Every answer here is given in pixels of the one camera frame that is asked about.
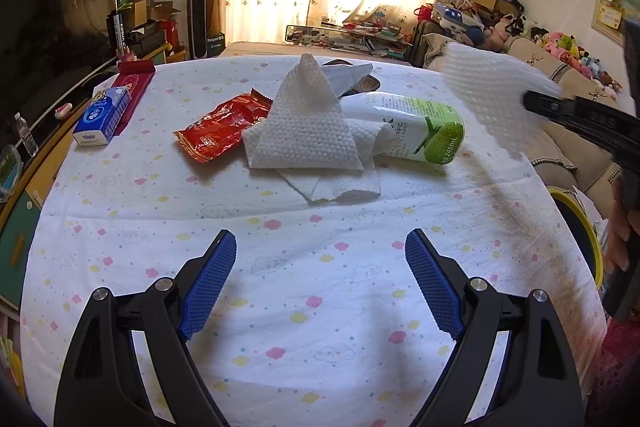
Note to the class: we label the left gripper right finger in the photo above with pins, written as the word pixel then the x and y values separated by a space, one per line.
pixel 537 384

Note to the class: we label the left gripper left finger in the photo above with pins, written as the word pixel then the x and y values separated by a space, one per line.
pixel 101 383

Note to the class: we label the white foam fruit net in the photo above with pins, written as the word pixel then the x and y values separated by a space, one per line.
pixel 491 86

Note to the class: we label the grey blue foil wrapper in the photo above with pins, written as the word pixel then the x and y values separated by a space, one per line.
pixel 343 77

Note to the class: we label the white paper towel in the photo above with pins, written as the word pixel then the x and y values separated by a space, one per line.
pixel 307 139

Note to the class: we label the yellow rimmed trash bin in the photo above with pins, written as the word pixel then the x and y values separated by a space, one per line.
pixel 582 229

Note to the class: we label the person's right hand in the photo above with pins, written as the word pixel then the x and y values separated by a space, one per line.
pixel 621 224

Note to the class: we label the beige sofa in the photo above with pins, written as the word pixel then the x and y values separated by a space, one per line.
pixel 561 157

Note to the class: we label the pile of plush toys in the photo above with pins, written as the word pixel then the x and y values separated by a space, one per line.
pixel 566 49

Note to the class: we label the framed flower painting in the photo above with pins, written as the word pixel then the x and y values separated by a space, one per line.
pixel 610 16

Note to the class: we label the yellow green tv cabinet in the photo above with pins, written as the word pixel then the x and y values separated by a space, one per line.
pixel 21 212

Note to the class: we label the green white drink carton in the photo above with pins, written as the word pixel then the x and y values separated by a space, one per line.
pixel 425 131

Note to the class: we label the white dotted table cloth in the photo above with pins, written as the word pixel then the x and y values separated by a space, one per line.
pixel 320 322

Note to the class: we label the glass table with books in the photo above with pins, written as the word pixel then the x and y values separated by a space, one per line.
pixel 365 38

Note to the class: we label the plastic water bottle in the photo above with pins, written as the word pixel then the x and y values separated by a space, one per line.
pixel 26 136

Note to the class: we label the brown plastic tray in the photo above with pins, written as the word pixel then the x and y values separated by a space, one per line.
pixel 366 84

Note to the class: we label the blue tissue pack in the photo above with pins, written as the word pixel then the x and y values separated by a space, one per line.
pixel 97 125

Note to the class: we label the red snack wrapper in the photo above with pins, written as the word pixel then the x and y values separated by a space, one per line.
pixel 220 130

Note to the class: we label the red flat box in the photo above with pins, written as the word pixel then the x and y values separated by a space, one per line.
pixel 136 77

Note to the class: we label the floral floor mat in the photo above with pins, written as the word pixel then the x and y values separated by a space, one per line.
pixel 244 48

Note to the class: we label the black television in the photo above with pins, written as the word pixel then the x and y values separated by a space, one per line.
pixel 50 50

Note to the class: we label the black tower fan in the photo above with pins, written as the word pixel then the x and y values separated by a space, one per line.
pixel 197 28

